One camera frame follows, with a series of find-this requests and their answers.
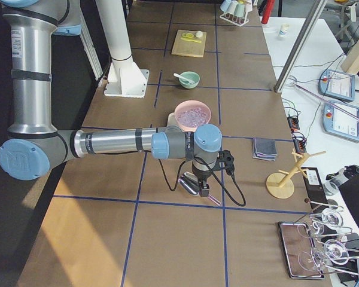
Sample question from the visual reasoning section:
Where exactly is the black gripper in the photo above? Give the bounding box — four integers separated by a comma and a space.
191, 166, 212, 197

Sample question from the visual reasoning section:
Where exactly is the white plastic spoon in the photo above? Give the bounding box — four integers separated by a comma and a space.
173, 73, 195, 84

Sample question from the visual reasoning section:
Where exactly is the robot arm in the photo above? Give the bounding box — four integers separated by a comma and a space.
0, 1, 214, 197

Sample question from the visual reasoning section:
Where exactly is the stainless steel ice scoop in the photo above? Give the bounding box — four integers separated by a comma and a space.
178, 172, 221, 206

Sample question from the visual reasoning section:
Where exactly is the clear ice cubes pile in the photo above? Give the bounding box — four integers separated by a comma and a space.
178, 108, 209, 127

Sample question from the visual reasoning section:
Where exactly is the pink bowl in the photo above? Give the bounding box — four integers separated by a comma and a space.
174, 100, 211, 132

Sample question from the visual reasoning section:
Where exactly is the mint green bowl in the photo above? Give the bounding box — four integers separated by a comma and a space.
179, 71, 200, 89

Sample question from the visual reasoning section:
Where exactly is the grey folded cloth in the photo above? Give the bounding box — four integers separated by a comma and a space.
252, 138, 278, 161

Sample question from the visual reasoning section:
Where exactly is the wooden paper towel stand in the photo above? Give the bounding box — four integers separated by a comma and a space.
266, 148, 325, 199

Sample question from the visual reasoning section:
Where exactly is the wine glass rack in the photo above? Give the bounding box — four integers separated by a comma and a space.
278, 198, 359, 286

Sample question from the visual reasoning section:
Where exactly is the bamboo cutting board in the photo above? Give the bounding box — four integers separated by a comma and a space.
171, 29, 207, 58

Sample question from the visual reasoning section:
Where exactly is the yellow plastic knife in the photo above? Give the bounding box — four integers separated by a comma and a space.
181, 37, 202, 44

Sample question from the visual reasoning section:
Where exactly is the white steamed bun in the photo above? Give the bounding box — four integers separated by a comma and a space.
195, 31, 203, 38

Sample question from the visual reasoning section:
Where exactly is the near teach pendant tablet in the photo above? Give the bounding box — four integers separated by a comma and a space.
323, 104, 359, 142

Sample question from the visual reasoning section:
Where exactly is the teach pendant tablet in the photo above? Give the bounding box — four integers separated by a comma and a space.
319, 69, 355, 102
323, 104, 359, 142

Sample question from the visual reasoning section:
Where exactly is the far teach pendant tablet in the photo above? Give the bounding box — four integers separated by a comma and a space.
319, 69, 355, 102

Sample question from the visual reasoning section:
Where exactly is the paper cup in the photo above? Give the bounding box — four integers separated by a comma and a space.
278, 23, 290, 38

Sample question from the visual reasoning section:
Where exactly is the white pastel cup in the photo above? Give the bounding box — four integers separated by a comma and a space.
226, 0, 238, 15

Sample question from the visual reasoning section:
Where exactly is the red bottle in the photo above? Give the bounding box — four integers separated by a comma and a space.
261, 0, 275, 25

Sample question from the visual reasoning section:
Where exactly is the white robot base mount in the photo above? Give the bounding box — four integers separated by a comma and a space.
96, 0, 150, 98

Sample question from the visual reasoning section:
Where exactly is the white wire cup rack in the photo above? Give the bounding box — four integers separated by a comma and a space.
219, 1, 253, 27

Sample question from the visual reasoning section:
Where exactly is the aluminium frame post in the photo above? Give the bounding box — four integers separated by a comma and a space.
274, 0, 327, 93

